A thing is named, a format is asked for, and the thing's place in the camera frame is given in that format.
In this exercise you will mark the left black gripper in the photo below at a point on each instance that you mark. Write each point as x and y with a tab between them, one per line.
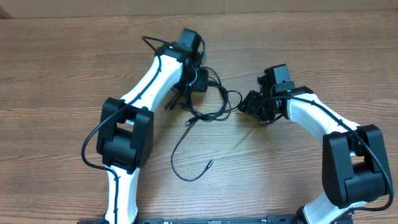
202	82

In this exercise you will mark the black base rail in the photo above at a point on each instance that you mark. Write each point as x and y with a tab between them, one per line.
217	221

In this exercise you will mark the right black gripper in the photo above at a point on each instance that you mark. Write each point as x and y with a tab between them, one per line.
250	108

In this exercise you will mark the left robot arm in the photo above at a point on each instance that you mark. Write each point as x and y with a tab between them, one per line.
126	129

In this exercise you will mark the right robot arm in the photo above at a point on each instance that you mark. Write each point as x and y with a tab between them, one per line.
355	167

